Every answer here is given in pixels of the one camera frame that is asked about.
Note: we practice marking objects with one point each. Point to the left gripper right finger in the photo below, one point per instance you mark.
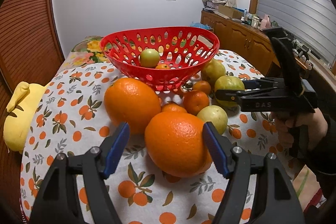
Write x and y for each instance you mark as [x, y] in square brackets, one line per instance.
[274, 197]

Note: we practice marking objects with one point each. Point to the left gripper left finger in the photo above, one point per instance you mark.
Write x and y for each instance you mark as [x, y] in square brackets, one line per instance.
[58, 198]

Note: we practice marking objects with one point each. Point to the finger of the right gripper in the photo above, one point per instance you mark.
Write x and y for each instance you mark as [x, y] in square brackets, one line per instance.
[233, 95]
[262, 83]

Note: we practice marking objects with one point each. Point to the small tangerine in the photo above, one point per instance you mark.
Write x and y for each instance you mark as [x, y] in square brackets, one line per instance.
[202, 86]
[162, 66]
[172, 107]
[194, 101]

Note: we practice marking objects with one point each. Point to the large front orange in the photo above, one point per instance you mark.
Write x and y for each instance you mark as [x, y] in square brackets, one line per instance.
[175, 144]

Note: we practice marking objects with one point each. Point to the large orange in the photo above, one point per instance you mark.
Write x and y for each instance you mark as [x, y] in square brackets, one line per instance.
[131, 101]
[175, 144]

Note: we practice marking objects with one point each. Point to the small green guava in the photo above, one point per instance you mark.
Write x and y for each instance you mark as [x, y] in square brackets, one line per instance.
[216, 115]
[149, 58]

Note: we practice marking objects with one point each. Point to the right hand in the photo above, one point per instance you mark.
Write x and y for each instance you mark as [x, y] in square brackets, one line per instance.
[312, 124]

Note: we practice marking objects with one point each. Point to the wooden sideboard cabinet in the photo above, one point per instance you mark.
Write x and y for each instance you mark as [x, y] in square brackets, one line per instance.
[251, 44]

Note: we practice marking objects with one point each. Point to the pink container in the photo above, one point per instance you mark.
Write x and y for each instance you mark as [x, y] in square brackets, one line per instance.
[265, 22]

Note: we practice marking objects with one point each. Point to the red perforated plastic basket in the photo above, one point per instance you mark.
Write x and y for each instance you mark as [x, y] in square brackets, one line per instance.
[185, 50]

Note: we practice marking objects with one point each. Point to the cardboard box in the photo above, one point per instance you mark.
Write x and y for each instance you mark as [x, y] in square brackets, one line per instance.
[231, 12]

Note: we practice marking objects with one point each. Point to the blue plastic bag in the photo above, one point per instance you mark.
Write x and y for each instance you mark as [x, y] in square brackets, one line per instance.
[200, 25]

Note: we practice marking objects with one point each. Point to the orange print tablecloth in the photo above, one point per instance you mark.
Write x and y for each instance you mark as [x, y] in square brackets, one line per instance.
[71, 118]

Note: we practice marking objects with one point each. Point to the grey window blind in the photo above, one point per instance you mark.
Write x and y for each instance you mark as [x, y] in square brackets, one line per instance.
[311, 21]

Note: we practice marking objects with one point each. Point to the stack of papers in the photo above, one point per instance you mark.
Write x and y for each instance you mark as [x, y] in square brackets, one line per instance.
[213, 4]

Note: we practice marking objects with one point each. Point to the yellow plush pillow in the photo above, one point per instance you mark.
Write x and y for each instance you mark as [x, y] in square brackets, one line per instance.
[19, 114]

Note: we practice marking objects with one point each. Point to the floral bed sheet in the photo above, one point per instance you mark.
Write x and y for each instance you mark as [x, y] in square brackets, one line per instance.
[86, 52]

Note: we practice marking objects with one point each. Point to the brown louvered wardrobe door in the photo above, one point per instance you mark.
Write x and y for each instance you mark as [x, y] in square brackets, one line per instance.
[30, 47]

